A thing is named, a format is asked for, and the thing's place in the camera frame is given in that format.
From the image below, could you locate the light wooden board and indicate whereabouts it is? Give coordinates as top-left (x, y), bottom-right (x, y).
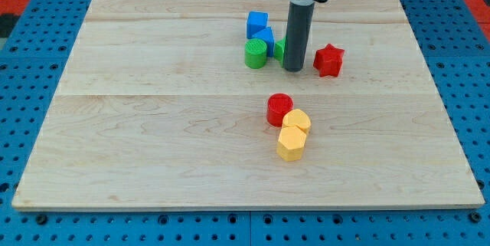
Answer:
top-left (12, 0), bottom-right (485, 212)

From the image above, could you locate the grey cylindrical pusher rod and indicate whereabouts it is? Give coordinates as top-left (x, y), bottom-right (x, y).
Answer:
top-left (283, 2), bottom-right (315, 72)

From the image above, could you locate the yellow hexagon block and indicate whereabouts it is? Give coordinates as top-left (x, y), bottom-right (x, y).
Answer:
top-left (276, 126), bottom-right (307, 162)

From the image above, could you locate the red cylinder block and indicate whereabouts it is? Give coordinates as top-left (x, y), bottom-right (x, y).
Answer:
top-left (266, 93), bottom-right (294, 127)

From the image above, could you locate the green cylinder block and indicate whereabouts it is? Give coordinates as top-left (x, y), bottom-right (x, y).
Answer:
top-left (244, 38), bottom-right (267, 69)

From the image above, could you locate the yellow rounded block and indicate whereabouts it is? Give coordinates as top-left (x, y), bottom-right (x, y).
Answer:
top-left (282, 109), bottom-right (312, 135)

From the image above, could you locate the blue triangular block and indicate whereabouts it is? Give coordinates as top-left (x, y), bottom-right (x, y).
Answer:
top-left (252, 27), bottom-right (275, 57)

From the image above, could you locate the blue cube block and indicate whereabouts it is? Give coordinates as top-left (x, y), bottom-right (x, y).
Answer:
top-left (246, 11), bottom-right (269, 39)

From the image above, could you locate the green block behind rod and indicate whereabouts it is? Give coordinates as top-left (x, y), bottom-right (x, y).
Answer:
top-left (273, 38), bottom-right (286, 67)

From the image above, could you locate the red star block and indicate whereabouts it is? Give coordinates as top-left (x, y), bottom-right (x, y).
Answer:
top-left (313, 44), bottom-right (345, 77)

